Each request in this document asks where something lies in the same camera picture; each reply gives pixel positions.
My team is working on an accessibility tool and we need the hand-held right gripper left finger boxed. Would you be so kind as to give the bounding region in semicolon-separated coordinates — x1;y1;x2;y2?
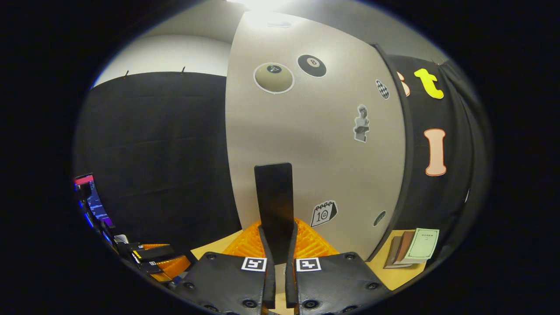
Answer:
174;219;277;315

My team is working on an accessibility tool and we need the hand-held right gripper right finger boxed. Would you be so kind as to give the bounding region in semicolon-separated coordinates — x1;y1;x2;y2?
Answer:
284;219;393;315

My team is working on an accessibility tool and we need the black cabinet door handle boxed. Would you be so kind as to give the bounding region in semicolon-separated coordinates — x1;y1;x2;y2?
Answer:
254;163;294;266

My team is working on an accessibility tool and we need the beige cabinet door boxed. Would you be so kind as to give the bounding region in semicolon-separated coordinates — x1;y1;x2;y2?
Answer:
225;11;408;262

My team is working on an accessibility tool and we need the dark grey cabinet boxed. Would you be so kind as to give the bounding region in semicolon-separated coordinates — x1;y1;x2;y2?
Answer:
371;43;415;259

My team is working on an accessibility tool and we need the lit computer screen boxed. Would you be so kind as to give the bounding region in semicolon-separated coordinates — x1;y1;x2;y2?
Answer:
73;174;115;235

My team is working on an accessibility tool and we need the brown book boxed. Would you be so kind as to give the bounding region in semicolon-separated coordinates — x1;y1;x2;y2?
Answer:
395;231;416;265

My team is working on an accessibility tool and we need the green notebook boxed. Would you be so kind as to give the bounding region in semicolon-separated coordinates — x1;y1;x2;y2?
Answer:
401;227;440;264

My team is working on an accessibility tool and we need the black backdrop cloth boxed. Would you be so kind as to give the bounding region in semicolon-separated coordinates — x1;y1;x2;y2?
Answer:
73;55;491;248

